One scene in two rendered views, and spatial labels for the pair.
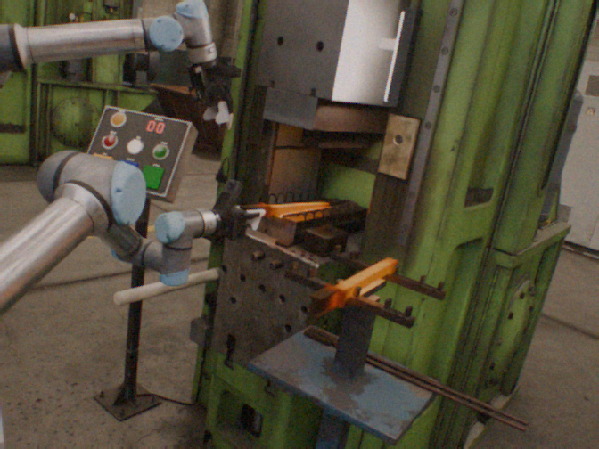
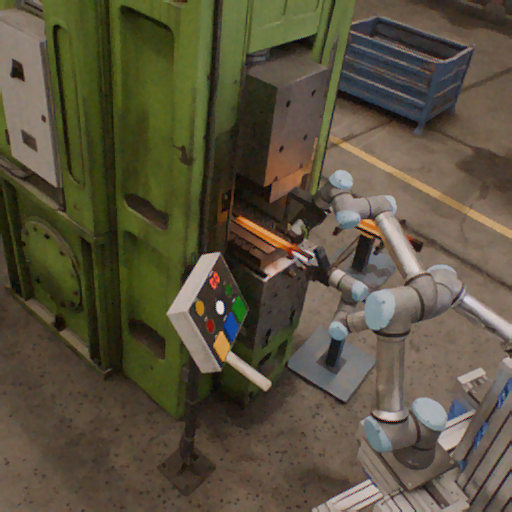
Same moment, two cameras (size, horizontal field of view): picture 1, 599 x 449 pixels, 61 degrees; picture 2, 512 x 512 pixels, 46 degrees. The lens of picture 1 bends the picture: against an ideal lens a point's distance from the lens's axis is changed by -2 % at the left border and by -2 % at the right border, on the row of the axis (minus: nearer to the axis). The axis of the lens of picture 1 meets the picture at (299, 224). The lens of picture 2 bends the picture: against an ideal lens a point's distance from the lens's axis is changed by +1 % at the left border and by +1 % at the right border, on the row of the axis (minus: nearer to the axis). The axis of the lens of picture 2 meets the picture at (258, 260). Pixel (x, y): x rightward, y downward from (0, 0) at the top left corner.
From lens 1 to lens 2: 2.96 m
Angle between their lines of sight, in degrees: 80
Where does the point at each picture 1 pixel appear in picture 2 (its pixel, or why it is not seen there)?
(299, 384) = (378, 284)
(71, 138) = not seen: outside the picture
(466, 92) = (330, 109)
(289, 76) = (287, 166)
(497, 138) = not seen: hidden behind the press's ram
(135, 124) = (207, 295)
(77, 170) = (453, 285)
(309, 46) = (299, 141)
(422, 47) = not seen: hidden behind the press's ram
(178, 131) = (221, 265)
